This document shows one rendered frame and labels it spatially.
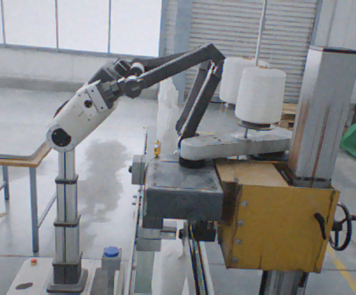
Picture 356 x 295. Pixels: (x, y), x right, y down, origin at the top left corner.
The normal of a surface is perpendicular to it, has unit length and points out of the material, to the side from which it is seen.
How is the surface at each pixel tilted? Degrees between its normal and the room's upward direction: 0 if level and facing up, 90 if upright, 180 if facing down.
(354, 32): 90
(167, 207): 90
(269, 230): 90
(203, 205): 90
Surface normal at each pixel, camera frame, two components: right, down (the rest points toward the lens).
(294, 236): 0.05, 0.34
